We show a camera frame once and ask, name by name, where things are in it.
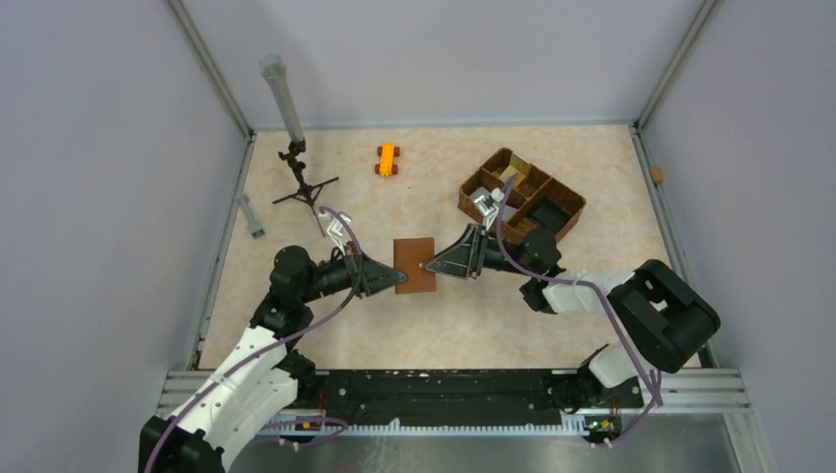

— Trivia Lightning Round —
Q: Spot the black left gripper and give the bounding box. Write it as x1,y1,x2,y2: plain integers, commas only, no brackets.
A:
299,239,406,304

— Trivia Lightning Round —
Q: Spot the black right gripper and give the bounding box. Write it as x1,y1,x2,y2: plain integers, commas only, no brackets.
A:
426,223,536,279

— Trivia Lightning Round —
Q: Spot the brown leather card holder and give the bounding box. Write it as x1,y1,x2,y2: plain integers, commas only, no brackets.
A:
393,237,438,296

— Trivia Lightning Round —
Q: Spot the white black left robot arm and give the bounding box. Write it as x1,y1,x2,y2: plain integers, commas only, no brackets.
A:
138,245,408,472

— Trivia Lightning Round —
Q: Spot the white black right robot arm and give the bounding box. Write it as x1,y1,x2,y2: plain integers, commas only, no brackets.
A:
424,224,721,406

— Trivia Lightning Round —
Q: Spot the black card in basket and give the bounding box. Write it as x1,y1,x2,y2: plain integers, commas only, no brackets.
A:
528,199,570,235

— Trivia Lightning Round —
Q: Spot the woven wicker divided basket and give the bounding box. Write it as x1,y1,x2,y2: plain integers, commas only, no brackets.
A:
457,148,587,243

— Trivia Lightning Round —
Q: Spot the orange toy car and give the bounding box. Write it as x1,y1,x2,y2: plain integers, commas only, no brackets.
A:
374,142,400,177

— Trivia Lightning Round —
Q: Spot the small wooden block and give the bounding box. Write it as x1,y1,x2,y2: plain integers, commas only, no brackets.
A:
649,166,663,185

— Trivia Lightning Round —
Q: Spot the black tripod with grey tube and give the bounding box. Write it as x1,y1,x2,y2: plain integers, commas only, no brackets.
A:
258,53,339,237

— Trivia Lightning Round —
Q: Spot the grey metal bracket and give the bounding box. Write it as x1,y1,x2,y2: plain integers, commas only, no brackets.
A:
236,192,265,239

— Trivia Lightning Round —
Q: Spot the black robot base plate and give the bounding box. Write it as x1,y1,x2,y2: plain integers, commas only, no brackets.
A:
285,369,645,428

